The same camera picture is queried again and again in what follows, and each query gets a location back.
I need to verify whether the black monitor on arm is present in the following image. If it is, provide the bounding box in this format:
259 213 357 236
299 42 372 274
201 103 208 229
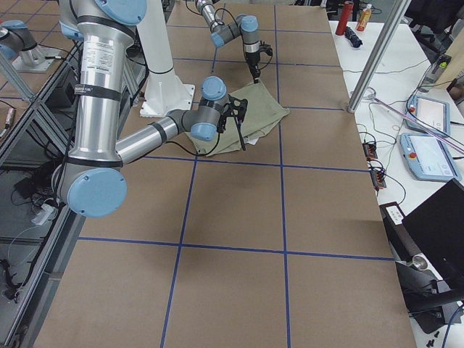
380 179 463 334

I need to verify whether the folded dark blue umbrella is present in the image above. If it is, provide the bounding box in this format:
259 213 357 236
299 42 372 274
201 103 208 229
344 26 363 49

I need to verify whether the orange drink bottle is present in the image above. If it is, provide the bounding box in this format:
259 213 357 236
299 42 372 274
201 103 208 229
356 4 372 32

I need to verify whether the red cylindrical bottle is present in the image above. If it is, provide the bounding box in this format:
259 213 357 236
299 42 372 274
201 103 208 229
335 1 354 36

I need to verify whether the white paper price tag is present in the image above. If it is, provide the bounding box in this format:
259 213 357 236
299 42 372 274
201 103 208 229
246 138 259 145

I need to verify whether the white reacher grabber stick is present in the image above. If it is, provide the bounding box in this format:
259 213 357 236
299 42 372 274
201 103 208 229
362 88 463 154

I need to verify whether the far teach pendant tablet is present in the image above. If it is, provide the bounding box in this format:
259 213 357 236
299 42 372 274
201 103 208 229
406 95 450 136

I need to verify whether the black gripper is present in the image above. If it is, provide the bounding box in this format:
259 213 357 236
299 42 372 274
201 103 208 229
244 51 260 83
217 104 235 133

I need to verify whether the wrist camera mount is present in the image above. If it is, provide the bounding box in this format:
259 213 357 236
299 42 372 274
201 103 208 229
259 41 273 57
226 94 248 123

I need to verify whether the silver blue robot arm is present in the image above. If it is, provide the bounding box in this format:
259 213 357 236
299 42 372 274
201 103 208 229
56 1 233 218
194 1 262 83

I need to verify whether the teach pendant tablet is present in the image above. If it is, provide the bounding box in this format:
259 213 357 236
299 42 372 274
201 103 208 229
406 95 450 136
399 133 462 182

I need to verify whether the aluminium frame post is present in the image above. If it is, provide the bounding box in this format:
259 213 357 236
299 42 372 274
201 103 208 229
347 0 411 113

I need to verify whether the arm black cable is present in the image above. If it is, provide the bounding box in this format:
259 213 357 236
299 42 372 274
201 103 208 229
184 0 273 70
165 108 247 157

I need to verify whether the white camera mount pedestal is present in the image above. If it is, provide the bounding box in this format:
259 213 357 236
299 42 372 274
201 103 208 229
137 1 195 117

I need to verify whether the near teach pendant tablet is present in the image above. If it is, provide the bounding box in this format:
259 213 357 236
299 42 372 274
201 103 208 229
399 133 462 182

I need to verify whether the orange electronics board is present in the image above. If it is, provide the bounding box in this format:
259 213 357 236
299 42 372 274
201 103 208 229
362 141 378 161

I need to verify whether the olive green long-sleeve shirt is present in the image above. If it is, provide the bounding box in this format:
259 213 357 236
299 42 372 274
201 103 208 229
183 81 291 157

